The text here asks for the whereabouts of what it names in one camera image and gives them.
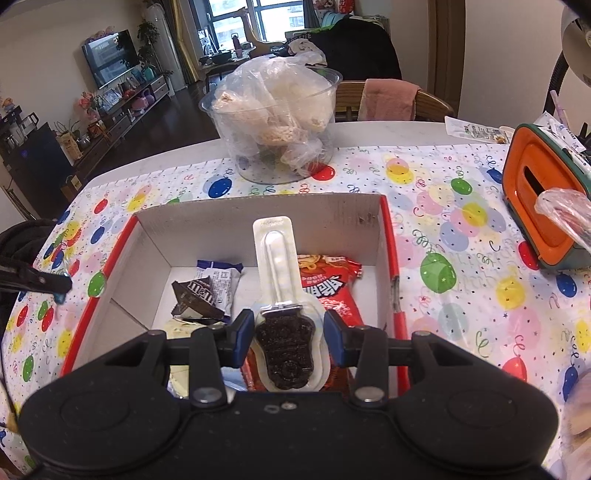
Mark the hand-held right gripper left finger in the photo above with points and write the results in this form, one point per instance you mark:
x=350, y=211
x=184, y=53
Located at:
x=242, y=339

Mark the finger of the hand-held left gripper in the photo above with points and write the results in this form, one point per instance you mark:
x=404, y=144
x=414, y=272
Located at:
x=27, y=274

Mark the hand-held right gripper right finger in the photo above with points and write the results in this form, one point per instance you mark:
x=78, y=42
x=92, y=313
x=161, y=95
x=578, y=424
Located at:
x=334, y=339

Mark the chocolate lollipop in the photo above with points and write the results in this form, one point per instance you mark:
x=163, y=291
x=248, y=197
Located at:
x=286, y=337

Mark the red snack packet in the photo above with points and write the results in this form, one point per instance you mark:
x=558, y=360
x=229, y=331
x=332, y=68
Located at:
x=332, y=286

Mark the cream drink powder packet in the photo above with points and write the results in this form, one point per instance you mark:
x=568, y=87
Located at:
x=182, y=328

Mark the brown chocolate candy packet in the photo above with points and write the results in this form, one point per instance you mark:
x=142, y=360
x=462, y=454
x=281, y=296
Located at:
x=196, y=297

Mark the white and blue wafer packet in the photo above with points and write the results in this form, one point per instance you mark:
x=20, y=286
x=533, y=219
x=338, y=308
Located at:
x=221, y=277

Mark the red cardboard box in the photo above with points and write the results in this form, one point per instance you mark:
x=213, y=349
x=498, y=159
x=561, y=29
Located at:
x=207, y=230

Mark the dark coat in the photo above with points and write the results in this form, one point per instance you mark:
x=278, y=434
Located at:
x=23, y=240

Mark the black cabinet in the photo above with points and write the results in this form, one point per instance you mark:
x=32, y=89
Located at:
x=32, y=170

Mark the brown paper bag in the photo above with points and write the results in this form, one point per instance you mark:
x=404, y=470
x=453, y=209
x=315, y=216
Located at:
x=69, y=146

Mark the balloon print tablecloth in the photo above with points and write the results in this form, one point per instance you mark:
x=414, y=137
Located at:
x=461, y=286

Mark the clear plastic tub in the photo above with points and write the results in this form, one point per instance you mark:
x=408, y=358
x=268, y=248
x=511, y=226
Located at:
x=277, y=170

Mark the television cabinet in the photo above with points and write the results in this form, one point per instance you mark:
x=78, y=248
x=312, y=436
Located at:
x=115, y=120

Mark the pink flowers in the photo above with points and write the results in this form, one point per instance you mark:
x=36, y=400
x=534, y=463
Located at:
x=87, y=102

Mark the television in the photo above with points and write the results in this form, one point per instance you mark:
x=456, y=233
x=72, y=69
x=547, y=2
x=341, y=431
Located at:
x=111, y=57

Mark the bag of puffed rice cakes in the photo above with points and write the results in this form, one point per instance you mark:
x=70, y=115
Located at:
x=277, y=106

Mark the orange tissue box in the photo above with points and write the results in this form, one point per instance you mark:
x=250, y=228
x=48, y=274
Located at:
x=531, y=203

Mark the pink towel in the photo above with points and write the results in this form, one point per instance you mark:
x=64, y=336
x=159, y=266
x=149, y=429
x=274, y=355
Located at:
x=388, y=99

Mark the wooden chair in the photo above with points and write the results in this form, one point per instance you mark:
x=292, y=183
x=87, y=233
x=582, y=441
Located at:
x=436, y=106

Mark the paper leaflet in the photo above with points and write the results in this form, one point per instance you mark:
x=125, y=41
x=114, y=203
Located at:
x=480, y=129

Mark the clear plastic bag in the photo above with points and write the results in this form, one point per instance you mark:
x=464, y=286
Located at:
x=563, y=212

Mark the potted plant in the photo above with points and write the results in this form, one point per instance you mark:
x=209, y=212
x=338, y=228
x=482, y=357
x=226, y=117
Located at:
x=147, y=41

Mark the white standing air conditioner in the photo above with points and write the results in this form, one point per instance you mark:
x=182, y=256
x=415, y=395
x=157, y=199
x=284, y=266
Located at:
x=164, y=41

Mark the small wooden table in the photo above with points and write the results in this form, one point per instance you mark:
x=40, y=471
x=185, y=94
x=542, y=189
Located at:
x=221, y=62

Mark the yellow curtain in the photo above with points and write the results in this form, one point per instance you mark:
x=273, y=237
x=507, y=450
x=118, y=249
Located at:
x=184, y=41

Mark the black coat on sofa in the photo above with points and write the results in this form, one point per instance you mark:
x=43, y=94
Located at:
x=360, y=46

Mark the beige cloth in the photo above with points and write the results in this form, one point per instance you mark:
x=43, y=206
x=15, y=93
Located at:
x=304, y=46

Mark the wooden door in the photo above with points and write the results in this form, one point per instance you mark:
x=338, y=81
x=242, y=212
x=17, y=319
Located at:
x=445, y=55

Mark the pens in holder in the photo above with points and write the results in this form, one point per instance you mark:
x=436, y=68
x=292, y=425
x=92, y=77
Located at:
x=558, y=108

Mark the window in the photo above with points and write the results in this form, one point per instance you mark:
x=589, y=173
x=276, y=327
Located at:
x=268, y=18

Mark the orange red bag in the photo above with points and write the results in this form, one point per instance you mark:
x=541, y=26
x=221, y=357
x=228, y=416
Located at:
x=346, y=7

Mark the grey desk lamp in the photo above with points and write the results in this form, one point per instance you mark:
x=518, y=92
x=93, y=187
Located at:
x=575, y=41

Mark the photo frame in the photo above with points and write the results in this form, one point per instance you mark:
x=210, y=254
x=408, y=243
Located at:
x=111, y=98

